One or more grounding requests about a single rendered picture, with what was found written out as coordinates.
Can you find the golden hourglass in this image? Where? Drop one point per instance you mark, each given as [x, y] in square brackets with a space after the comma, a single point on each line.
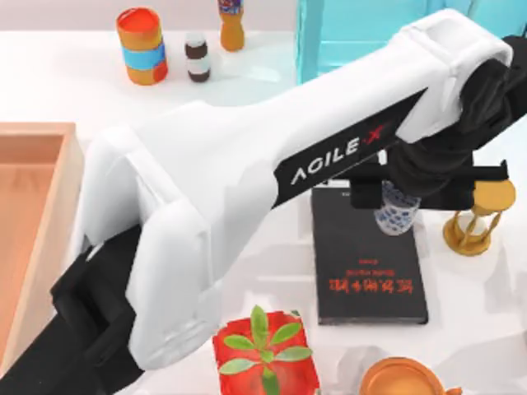
[473, 230]

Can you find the pale grey rounded box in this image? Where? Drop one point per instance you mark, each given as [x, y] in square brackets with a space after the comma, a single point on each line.
[382, 157]

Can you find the black book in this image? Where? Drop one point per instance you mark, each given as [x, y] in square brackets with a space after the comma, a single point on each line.
[366, 284]

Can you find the orange cup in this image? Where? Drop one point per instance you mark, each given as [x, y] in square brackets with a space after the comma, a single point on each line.
[395, 380]

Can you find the red pot with green plant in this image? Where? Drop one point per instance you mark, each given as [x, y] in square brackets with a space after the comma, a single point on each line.
[263, 362]

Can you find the orange bottle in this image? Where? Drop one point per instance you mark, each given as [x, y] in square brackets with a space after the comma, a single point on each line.
[231, 29]

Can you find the small brown bottle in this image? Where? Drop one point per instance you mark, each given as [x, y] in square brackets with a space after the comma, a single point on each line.
[197, 57]

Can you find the orange can with blue band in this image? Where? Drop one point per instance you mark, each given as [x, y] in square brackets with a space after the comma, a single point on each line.
[142, 49]

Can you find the salmon-coloured shallow box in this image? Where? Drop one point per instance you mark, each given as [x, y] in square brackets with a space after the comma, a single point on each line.
[24, 214]

